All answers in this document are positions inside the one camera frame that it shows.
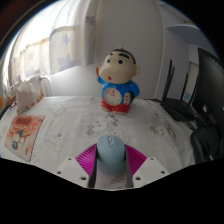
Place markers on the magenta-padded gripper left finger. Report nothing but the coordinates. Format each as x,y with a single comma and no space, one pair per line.
71,170

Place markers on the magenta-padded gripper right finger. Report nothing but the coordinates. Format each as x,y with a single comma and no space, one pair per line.
150,170

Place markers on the light blue computer mouse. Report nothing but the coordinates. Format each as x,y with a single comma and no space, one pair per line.
111,156

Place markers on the red printed mouse pad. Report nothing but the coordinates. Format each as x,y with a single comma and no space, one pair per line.
24,136

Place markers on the white printed tablecloth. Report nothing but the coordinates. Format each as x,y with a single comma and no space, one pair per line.
73,116

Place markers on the black router with antennas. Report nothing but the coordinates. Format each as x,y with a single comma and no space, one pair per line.
180,108

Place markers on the white conch shell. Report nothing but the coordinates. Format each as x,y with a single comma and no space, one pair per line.
26,96

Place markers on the cartoon boy figure clock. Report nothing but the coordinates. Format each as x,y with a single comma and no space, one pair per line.
116,83

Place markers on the black computer monitor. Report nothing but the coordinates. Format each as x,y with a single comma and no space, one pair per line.
211,90

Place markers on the white star-print curtain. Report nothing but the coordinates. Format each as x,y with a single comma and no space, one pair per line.
46,46

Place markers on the white wall shelf unit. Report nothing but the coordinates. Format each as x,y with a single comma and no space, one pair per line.
190,33

